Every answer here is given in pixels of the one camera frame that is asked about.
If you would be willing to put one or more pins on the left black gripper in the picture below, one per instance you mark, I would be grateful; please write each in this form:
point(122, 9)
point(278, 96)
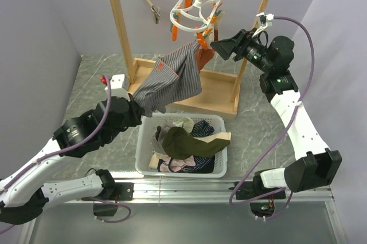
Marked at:
point(137, 112)

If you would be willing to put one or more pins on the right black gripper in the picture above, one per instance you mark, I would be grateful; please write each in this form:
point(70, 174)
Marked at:
point(241, 42)

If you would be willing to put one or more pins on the orange white underwear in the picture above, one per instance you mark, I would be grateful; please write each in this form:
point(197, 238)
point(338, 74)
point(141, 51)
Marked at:
point(203, 56)

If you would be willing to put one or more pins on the beige underwear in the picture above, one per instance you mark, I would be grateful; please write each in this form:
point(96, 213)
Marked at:
point(158, 138)

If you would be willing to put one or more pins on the white round clip hanger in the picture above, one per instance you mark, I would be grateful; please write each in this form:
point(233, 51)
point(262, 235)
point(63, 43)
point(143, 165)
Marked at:
point(196, 17)

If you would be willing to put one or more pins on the olive green underwear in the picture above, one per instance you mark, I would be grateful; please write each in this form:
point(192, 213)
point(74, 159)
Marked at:
point(178, 144)

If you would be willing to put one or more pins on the grey striped underwear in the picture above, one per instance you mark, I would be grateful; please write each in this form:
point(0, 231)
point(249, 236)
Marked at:
point(174, 77)

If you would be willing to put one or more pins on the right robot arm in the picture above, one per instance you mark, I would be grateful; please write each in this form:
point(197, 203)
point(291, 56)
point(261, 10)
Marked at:
point(315, 163)

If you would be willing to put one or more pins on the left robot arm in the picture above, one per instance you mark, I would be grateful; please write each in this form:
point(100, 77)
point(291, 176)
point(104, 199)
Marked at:
point(27, 193)

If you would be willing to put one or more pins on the pale yellow underwear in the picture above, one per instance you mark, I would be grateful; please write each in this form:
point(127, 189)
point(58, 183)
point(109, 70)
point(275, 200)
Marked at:
point(186, 123)

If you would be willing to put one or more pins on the pink underwear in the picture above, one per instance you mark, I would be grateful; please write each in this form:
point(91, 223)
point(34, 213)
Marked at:
point(164, 163)

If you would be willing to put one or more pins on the white plastic laundry basket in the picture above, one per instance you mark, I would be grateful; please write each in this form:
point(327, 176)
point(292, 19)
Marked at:
point(144, 149)

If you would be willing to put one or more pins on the wooden clothes rack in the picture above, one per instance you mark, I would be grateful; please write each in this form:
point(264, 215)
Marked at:
point(220, 91)

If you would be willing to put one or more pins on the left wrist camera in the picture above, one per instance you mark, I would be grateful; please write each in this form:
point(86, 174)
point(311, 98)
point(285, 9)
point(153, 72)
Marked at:
point(119, 86)

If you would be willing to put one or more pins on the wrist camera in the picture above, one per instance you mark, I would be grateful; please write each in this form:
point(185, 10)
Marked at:
point(119, 86)
point(263, 22)

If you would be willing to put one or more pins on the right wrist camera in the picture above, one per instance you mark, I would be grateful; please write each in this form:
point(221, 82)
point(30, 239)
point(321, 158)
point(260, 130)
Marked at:
point(263, 22)

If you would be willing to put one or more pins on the aluminium rail frame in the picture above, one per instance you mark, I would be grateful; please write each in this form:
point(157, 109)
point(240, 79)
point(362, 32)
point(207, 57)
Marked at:
point(201, 206)

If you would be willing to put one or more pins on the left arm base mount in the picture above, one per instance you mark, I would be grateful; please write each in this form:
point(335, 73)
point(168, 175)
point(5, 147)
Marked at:
point(106, 206)

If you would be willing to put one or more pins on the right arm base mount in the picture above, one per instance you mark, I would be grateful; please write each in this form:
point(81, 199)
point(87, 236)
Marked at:
point(250, 189)

